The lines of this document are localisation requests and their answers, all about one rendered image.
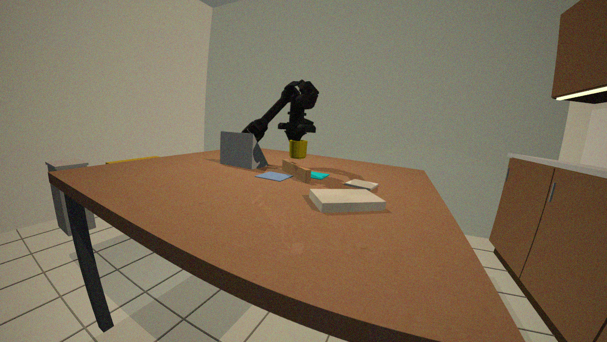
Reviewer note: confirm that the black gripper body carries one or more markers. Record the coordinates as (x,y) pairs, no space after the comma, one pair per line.
(296,124)

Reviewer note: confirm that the beige flat rectangular slab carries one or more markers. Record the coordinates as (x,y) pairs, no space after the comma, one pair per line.
(361,184)

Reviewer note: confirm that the beige flat rectangular block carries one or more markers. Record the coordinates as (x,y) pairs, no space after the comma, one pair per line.
(346,200)

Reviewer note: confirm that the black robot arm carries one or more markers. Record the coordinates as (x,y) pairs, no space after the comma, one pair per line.
(304,101)

